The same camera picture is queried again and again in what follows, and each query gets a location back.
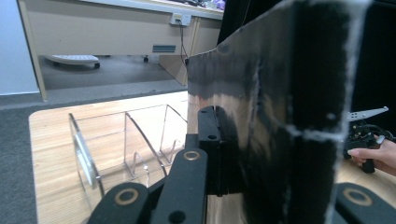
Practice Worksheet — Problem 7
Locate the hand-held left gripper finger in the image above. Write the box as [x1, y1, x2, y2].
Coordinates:
[197, 105, 226, 197]

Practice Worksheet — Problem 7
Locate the magazine with portrait cover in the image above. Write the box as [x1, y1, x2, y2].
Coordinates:
[186, 0, 374, 224]

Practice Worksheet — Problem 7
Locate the clear acrylic file rack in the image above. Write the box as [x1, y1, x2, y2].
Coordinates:
[68, 104, 190, 203]

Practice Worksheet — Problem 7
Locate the black curtain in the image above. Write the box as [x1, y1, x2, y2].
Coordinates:
[217, 0, 396, 135]

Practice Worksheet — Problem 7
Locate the grey desk label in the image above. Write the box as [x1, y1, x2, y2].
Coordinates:
[151, 44, 177, 54]

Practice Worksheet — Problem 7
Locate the beige office desk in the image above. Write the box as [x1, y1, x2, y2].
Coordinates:
[17, 0, 226, 101]

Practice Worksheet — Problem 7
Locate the white wheeled stand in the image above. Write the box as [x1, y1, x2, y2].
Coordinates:
[43, 54, 101, 70]

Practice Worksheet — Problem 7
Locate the black socket cable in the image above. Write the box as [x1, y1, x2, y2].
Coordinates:
[178, 21, 191, 67]

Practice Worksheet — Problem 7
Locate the white wall socket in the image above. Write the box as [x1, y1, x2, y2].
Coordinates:
[169, 12, 192, 27]

